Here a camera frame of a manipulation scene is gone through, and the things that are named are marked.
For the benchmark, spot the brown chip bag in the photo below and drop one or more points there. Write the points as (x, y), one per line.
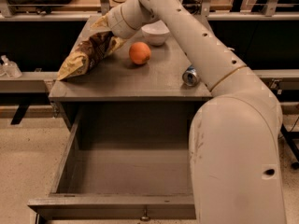
(89, 53)

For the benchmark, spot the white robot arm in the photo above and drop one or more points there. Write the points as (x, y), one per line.
(233, 143)

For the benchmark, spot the grey cabinet counter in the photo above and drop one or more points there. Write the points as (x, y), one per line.
(116, 78)

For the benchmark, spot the open grey top drawer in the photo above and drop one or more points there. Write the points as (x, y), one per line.
(123, 157)

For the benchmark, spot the silver blue soda can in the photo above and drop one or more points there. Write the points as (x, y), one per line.
(190, 77)

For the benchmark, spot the orange fruit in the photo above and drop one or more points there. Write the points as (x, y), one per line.
(139, 53)

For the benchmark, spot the white bowl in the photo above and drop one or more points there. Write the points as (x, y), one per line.
(155, 33)

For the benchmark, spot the black stand leg right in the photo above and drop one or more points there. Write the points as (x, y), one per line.
(290, 138)

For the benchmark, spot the clear sanitizer bottle left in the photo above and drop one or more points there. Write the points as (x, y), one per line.
(12, 69)

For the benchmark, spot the metal drawer handle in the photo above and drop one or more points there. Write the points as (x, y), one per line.
(145, 216)

